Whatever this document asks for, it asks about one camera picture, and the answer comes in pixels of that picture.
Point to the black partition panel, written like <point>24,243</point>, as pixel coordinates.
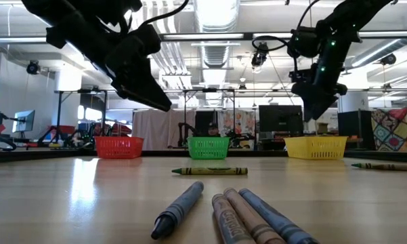
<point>201,118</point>

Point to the silver ceiling duct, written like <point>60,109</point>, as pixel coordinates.
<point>215,56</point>

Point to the black monitor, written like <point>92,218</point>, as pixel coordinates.
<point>281,118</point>

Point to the black aluminium table frame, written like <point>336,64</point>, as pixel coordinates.
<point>37,155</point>

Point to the green plastic basket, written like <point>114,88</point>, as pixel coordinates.
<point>208,148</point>

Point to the white curtain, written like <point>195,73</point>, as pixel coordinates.
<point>155,128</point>

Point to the floral cloth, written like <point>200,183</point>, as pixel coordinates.
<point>238,122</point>

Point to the black cabinet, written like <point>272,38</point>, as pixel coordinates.
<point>353,125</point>

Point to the tan crayon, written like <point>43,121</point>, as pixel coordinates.
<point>247,215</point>

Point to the black background robot arm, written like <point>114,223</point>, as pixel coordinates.
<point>184,130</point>

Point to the green crayon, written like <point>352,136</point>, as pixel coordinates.
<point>210,171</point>
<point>389,166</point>

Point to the black background rig frame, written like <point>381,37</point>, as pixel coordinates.
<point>185,112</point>
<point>59,112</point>

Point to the black overhead camera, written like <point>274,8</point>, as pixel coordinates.
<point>260,54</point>

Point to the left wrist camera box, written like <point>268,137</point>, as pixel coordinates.
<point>144,39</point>

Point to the monitor on swivel arm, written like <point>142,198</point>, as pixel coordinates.
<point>24,120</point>

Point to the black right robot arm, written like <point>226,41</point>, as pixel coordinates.
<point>338,44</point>

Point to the colourful patchwork quilt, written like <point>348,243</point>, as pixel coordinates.
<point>394,130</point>

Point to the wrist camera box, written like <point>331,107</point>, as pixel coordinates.
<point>144,39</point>
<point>303,42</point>

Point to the black overhead beam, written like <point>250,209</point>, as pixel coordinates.
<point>247,35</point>

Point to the yellow plastic basket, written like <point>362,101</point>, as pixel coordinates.
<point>316,148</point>

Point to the person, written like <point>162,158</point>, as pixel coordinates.
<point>212,130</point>

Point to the black ceiling speaker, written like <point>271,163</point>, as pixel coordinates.
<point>33,67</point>
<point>388,59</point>

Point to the brown crayon grey wrapper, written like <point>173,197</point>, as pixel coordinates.
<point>228,220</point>

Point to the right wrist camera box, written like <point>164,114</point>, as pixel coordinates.
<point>303,42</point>

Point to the dark blue crayon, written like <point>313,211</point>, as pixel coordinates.
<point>179,208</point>

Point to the red plastic basket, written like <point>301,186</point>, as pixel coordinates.
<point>118,147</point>

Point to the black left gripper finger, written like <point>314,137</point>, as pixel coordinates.
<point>142,84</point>
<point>145,101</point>

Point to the light blue crayon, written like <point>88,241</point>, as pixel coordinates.
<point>274,218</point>

